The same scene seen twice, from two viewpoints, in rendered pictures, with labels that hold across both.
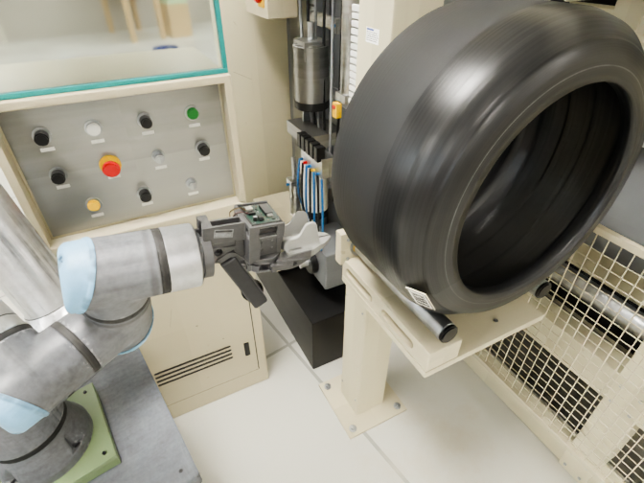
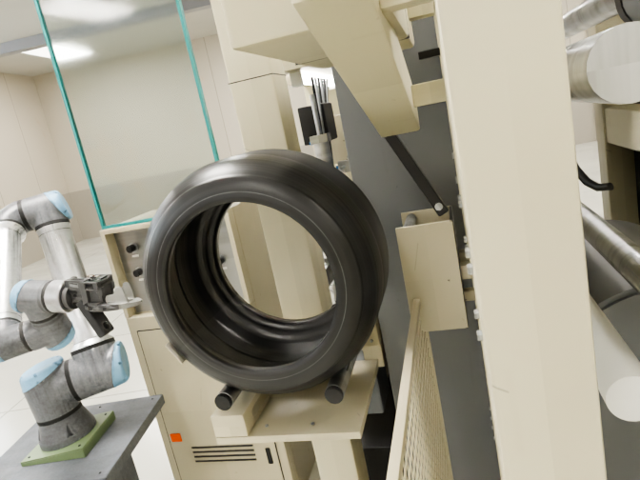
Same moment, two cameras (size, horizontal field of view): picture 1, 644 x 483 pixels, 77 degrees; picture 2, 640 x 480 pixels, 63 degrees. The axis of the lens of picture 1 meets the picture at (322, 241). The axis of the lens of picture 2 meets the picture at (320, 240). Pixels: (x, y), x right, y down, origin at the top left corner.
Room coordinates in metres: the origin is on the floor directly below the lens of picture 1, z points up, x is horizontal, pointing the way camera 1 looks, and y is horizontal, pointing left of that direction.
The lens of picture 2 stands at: (-0.09, -1.29, 1.51)
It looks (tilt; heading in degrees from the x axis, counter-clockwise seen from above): 12 degrees down; 43
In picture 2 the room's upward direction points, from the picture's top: 12 degrees counter-clockwise
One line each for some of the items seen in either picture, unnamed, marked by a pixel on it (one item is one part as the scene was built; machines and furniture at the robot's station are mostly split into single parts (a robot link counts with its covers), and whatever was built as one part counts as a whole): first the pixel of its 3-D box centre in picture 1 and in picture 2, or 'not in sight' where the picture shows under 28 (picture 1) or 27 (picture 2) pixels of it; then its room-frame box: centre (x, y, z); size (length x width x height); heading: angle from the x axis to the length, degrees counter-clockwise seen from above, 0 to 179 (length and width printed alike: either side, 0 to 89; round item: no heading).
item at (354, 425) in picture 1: (361, 396); not in sight; (0.99, -0.17, 0.01); 0.27 x 0.27 x 0.02; 27
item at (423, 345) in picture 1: (394, 302); (253, 388); (0.71, -0.18, 0.83); 0.36 x 0.09 x 0.06; 27
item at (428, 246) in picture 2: not in sight; (432, 267); (1.15, -0.54, 1.05); 0.20 x 0.15 x 0.30; 27
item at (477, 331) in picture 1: (437, 295); (304, 397); (0.78, -0.30, 0.80); 0.37 x 0.36 x 0.02; 117
